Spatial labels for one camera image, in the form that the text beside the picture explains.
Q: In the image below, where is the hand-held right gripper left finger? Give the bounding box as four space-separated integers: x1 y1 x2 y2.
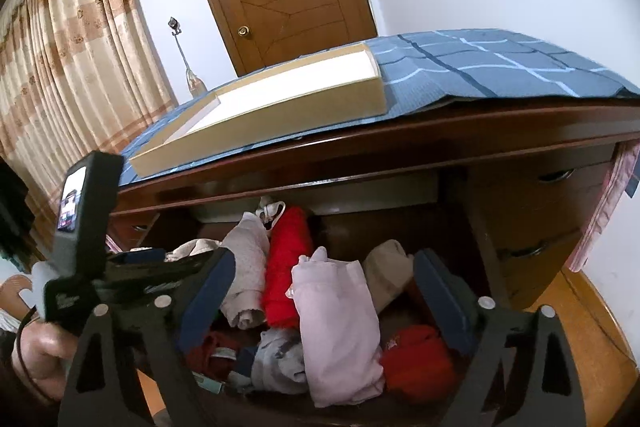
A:
57 248 236 427

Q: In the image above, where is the grey printed underwear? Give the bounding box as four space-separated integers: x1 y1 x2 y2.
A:
249 327 309 396

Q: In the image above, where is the pink patterned cloth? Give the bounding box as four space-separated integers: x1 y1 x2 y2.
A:
566 142 640 274

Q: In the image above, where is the blue fabric tab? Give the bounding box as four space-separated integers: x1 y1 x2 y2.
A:
624 146 640 198

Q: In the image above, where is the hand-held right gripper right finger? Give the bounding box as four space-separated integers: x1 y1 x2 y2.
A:
412 249 586 427

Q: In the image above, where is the shallow beige wooden tray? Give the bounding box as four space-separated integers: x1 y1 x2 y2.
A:
128 42 387 178

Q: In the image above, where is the beige underwear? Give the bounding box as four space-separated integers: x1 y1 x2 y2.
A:
362 239 417 316

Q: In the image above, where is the lilac pink underwear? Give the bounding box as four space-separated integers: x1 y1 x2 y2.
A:
286 246 387 409

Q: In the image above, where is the white patterned underwear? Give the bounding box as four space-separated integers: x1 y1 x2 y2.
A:
255 199 287 234

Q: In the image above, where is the bright red underwear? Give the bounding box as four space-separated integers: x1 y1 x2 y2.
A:
262 206 314 329

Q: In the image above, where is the orange woven object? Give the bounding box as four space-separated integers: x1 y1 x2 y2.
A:
0 274 40 324

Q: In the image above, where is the black wrist cord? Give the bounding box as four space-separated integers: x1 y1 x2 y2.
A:
12 307 53 403

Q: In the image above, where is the pale teal tube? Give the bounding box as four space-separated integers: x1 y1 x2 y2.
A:
191 371 224 394

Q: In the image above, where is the blue plaid cloth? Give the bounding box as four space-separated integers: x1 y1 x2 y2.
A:
119 28 640 186

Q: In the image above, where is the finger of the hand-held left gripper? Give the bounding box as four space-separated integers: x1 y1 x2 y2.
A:
97 249 226 305
107 248 168 269

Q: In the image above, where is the beige patterned curtain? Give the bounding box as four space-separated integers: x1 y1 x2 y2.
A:
0 0 179 220

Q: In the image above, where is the person's left hand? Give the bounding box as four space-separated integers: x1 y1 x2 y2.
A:
14 321 82 401

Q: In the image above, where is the small desk drawer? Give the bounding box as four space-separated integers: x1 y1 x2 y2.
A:
109 211 162 254
470 157 615 255
497 231 585 309

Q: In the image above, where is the dark wooden desk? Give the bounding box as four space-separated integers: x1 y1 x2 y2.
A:
106 97 640 427

